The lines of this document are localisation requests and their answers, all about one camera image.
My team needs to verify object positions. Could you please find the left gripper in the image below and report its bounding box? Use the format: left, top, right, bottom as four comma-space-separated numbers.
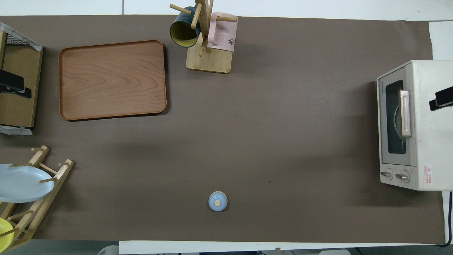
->
0, 69, 32, 99

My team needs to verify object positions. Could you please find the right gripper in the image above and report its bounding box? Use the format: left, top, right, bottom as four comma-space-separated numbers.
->
429, 86, 453, 111

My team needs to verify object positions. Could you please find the glass oven door with handle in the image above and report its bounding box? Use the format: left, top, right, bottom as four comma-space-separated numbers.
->
377, 66, 418, 167

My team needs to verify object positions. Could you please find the white toaster oven body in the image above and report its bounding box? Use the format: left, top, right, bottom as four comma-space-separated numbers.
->
376, 59, 453, 192

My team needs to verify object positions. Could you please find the wooden shelf unit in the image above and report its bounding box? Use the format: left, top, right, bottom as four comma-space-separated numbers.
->
0, 30, 44, 128

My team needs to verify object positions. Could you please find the light blue plate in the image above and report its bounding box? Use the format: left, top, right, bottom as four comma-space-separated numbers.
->
0, 164, 55, 203

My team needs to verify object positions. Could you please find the brown wooden tray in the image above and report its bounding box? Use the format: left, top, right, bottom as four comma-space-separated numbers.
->
58, 40, 167, 121

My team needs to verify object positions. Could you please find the wooden dish rack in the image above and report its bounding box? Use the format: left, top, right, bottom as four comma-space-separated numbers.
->
0, 145, 75, 253

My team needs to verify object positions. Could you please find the yellow plate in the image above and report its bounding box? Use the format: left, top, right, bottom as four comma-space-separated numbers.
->
0, 217, 15, 250

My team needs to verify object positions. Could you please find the brown table mat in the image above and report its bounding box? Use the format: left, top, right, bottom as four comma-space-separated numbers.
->
0, 15, 446, 245

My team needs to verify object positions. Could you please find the dark green mug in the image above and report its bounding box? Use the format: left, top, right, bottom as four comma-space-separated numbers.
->
170, 6, 202, 48

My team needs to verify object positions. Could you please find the wooden mug tree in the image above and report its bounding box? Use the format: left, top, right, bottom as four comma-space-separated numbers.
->
169, 0, 238, 74

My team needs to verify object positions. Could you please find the pink mug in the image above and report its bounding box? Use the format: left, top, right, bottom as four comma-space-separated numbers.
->
207, 12, 238, 52

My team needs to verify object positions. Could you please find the black wire mesh basket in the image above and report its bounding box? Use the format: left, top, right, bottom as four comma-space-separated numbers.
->
0, 22, 43, 52

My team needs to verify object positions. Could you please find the black oven power cable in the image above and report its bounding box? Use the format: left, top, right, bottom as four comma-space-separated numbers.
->
438, 191, 453, 247

